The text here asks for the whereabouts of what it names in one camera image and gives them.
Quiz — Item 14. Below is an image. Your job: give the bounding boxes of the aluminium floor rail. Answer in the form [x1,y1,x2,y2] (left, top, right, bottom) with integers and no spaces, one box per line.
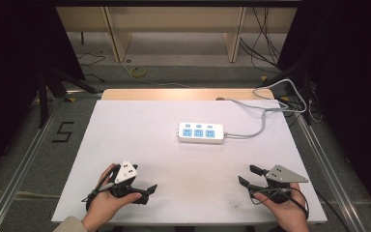
[0,102,59,232]
[297,115,369,232]

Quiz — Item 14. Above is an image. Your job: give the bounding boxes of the white table cover sheet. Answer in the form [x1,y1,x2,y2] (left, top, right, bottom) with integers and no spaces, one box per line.
[50,99,328,226]

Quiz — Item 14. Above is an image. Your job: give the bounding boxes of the person's left hand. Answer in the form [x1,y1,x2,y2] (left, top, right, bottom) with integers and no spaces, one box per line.
[81,162,143,232]

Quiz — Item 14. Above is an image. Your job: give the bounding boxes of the grey power strip cable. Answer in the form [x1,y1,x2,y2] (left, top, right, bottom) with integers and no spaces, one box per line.
[221,78,309,140]

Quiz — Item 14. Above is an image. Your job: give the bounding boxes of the thin black floor cable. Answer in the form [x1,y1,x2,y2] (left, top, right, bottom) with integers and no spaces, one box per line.
[76,52,107,83]

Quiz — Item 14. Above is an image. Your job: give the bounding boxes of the white floor cable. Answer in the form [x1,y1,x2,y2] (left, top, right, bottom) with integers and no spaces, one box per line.
[121,61,189,89]

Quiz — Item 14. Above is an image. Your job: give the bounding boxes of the bundle of black cables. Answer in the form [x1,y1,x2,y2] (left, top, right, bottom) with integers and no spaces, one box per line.
[239,7,282,70]

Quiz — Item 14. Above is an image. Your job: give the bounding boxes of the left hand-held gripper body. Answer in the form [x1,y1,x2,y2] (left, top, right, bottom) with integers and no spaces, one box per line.
[108,159,151,206]

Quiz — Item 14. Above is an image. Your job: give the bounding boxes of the person's right hand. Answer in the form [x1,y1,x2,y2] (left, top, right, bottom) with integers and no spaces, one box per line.
[252,182,310,232]

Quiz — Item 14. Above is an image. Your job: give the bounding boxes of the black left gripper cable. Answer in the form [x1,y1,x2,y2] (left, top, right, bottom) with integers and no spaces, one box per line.
[80,164,121,213]

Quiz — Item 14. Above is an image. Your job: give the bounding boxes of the yellow tape roll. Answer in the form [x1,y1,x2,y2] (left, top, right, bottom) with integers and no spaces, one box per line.
[130,66,148,78]

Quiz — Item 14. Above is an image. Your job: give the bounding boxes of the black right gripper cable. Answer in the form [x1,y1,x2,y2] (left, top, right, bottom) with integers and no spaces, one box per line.
[248,186,350,232]

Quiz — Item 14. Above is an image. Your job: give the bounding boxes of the white power strip blue sockets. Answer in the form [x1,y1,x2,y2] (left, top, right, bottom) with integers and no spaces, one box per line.
[176,122,226,145]

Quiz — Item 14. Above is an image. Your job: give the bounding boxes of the beige wooden desk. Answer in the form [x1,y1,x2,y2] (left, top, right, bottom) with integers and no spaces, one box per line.
[55,6,300,64]

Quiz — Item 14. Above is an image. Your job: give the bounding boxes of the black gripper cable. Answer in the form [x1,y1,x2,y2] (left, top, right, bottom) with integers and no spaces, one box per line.
[80,164,121,213]
[248,186,350,232]

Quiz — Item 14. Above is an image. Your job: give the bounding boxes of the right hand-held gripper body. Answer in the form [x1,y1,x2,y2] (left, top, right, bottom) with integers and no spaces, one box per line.
[263,164,309,205]

